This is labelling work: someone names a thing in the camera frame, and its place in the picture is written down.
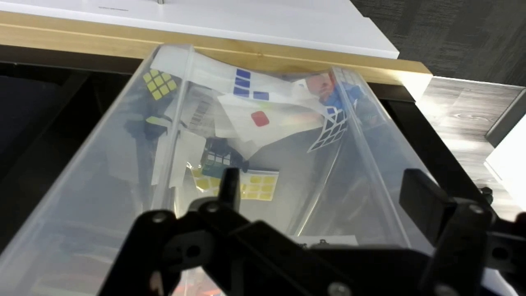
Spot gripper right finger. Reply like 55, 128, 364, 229
399, 168, 526, 296

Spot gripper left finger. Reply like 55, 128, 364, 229
98, 167, 329, 296

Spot clear plastic storage box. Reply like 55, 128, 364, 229
0, 43, 508, 296

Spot white furniture panel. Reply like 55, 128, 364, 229
484, 119, 526, 212

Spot dark puzzle cube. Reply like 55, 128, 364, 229
200, 138, 247, 178

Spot yellow sticker sheet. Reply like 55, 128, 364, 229
192, 168, 280, 202

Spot white paper with barcode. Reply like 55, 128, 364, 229
180, 88, 222, 138

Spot black puzzle cube yellow stickers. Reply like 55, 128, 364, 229
142, 69, 178, 102

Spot sticker sheet with red square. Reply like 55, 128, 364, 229
214, 94, 329, 148

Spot sticker sheet with blue squares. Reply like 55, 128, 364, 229
150, 45, 329, 109

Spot colourful puzzle cube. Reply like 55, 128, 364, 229
305, 72, 367, 112

